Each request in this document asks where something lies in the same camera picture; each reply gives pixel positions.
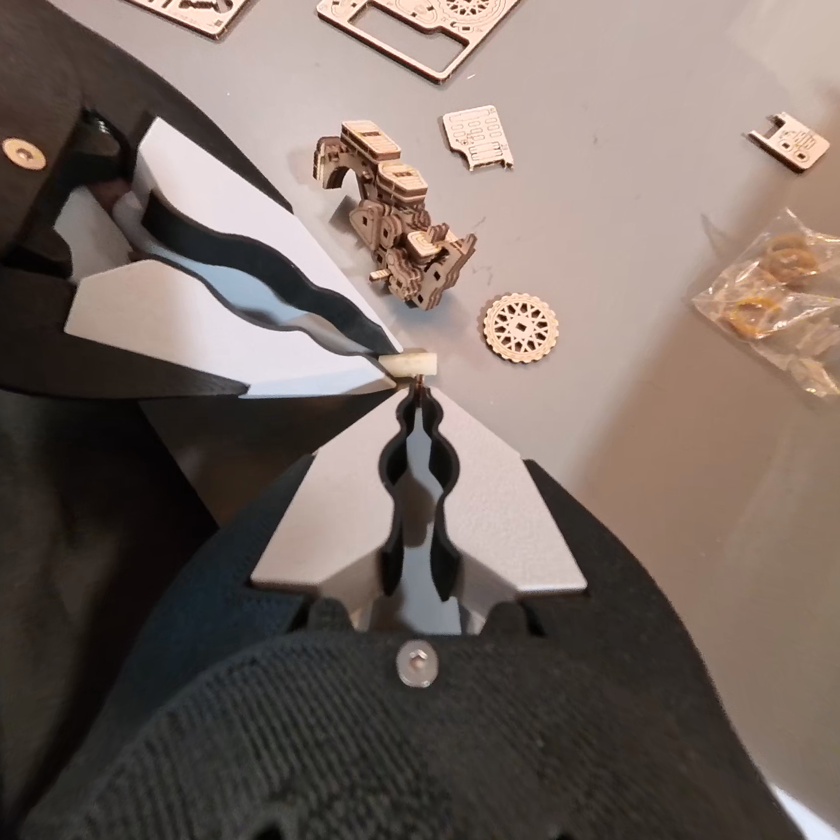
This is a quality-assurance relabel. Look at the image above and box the small wooden parts sheet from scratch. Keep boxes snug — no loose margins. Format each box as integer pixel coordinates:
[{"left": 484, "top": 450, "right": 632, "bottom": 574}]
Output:
[{"left": 441, "top": 105, "right": 514, "bottom": 173}]

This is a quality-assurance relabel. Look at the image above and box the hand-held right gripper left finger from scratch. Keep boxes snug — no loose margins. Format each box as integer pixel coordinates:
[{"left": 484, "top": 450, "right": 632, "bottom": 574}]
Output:
[{"left": 249, "top": 392, "right": 411, "bottom": 634}]

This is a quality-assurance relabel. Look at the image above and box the grey desk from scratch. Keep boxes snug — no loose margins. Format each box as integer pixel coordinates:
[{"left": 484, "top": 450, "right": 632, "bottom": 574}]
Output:
[{"left": 49, "top": 0, "right": 840, "bottom": 840}]

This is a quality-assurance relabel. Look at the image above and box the round wooden gear wheel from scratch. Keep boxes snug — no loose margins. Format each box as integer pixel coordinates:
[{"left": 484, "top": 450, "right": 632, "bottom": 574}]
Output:
[{"left": 483, "top": 293, "right": 560, "bottom": 363}]

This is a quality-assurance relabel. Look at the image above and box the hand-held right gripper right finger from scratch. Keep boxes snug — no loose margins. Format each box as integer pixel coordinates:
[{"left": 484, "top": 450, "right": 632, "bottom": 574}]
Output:
[{"left": 420, "top": 392, "right": 588, "bottom": 636}]

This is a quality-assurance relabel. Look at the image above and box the small notched wooden piece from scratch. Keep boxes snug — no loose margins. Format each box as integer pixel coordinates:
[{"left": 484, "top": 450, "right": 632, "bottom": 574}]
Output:
[{"left": 747, "top": 112, "right": 831, "bottom": 175}]

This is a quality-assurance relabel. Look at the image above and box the white wax stick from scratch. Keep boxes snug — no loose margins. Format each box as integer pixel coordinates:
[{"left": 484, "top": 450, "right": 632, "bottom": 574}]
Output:
[{"left": 381, "top": 351, "right": 439, "bottom": 379}]

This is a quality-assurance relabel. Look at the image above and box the wooden sheet with rectangular cutout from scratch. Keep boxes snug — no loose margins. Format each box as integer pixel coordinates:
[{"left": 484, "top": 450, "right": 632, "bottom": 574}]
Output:
[{"left": 316, "top": 0, "right": 522, "bottom": 84}]

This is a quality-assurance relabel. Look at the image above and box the clear plastic bag of parts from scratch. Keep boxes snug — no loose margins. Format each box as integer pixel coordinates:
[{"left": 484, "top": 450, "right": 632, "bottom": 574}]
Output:
[{"left": 692, "top": 209, "right": 840, "bottom": 398}]

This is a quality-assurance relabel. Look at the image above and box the long wooden parts sheet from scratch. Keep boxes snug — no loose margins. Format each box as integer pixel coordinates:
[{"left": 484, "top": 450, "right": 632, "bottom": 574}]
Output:
[{"left": 123, "top": 0, "right": 255, "bottom": 39}]

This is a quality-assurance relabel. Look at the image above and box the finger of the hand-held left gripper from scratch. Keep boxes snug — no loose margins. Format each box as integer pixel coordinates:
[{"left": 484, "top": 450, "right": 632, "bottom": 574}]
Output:
[
  {"left": 115, "top": 117, "right": 406, "bottom": 360},
  {"left": 64, "top": 257, "right": 399, "bottom": 400}
]

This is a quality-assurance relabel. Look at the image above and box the partly built wooden model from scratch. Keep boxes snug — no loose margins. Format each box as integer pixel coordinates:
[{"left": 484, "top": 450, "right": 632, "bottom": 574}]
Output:
[{"left": 311, "top": 120, "right": 478, "bottom": 309}]

